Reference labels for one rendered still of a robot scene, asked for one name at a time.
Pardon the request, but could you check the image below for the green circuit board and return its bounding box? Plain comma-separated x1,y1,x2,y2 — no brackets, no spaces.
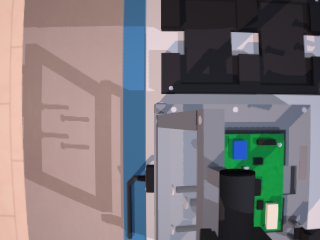
225,134,284,231

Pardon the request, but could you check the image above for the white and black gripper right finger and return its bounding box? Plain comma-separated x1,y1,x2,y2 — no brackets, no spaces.
253,227,272,240

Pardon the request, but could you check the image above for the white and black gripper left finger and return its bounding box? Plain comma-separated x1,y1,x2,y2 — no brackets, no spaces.
200,228,219,240

